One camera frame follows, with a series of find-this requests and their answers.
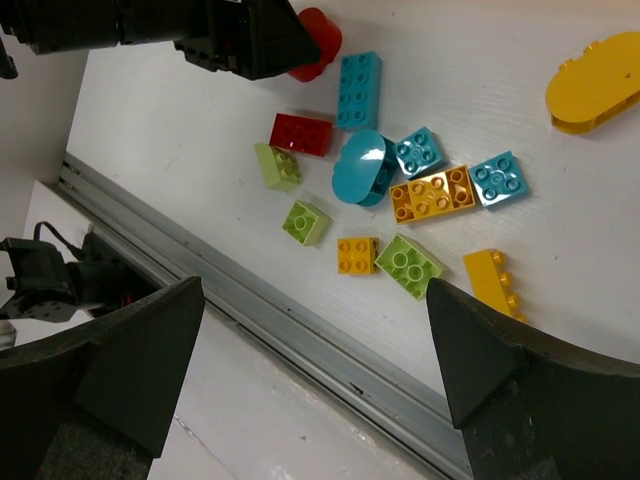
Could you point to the red oval lego brick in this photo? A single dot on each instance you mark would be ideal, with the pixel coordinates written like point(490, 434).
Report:
point(328, 37)

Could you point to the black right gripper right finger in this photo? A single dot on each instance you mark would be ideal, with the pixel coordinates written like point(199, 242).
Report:
point(529, 405)

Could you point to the yellow oval lego brick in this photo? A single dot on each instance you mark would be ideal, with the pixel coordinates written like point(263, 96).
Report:
point(597, 86)

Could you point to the long teal lego brick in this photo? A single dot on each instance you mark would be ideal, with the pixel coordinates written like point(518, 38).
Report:
point(359, 92)

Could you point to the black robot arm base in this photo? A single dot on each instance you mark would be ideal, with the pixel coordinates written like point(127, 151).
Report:
point(53, 279)

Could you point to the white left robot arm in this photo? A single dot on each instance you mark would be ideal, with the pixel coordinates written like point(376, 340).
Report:
point(58, 26)

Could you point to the teal square lego brick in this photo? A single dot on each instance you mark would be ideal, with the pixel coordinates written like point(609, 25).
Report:
point(498, 180)
point(419, 154)

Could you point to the small yellow square lego brick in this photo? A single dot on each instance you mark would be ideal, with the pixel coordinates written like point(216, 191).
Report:
point(357, 255)

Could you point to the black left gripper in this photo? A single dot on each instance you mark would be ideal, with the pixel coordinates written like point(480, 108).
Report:
point(262, 38)

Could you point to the yellow flat lego brick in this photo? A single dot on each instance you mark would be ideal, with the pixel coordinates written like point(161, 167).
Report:
point(444, 193)

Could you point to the teal oval lego brick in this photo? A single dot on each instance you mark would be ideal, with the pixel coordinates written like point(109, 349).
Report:
point(365, 169)

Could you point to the red rectangular lego brick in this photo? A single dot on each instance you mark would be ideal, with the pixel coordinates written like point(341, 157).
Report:
point(301, 134)

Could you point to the light green square lego brick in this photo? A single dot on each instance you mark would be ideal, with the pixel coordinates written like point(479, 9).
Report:
point(306, 223)

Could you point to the light green rectangular lego brick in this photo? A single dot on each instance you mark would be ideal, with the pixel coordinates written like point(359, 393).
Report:
point(410, 265)

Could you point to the aluminium table edge rail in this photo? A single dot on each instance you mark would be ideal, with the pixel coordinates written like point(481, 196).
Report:
point(404, 410)

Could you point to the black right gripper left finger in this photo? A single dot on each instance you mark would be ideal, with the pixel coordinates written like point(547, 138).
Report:
point(96, 401)

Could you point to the light green sloped lego brick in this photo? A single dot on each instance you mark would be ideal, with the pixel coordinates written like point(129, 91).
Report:
point(279, 168)

